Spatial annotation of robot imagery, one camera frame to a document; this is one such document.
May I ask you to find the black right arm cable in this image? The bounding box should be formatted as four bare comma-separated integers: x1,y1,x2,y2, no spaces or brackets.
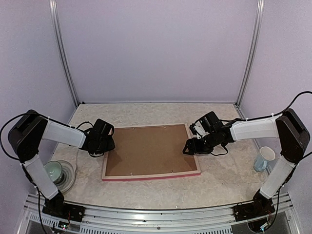
214,91,312,159

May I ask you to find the brown cardboard backing board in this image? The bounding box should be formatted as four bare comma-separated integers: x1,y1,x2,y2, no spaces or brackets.
104,124,198,176

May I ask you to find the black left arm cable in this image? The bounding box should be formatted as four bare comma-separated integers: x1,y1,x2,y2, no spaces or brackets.
0,112,96,161

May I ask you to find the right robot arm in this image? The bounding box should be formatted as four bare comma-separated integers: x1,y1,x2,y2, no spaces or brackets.
182,108,311,220

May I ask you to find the pink wooden picture frame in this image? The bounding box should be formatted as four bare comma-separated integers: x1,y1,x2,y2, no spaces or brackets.
101,123,202,182

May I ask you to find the light blue ceramic mug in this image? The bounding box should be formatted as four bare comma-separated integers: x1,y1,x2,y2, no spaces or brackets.
253,146,275,172

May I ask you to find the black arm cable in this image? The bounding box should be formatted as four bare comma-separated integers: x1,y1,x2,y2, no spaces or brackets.
214,91,312,159
0,112,96,161

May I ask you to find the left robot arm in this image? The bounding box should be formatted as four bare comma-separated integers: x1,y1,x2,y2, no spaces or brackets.
7,109,115,218

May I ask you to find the aluminium corner post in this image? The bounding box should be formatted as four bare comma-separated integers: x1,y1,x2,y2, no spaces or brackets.
49,0,80,108
235,0,265,109

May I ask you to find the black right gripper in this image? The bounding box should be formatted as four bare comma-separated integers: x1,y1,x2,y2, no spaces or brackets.
183,131,218,155

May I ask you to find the green ceramic bowl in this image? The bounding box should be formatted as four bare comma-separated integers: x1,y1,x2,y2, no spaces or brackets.
44,161,63,183

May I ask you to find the right aluminium corner post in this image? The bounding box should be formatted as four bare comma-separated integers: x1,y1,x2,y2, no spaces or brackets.
235,0,265,109

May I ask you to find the left aluminium corner post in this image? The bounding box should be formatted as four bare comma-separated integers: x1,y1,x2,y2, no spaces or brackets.
49,0,80,108

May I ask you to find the aluminium front rail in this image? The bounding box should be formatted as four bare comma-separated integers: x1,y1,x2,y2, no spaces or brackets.
24,192,295,234

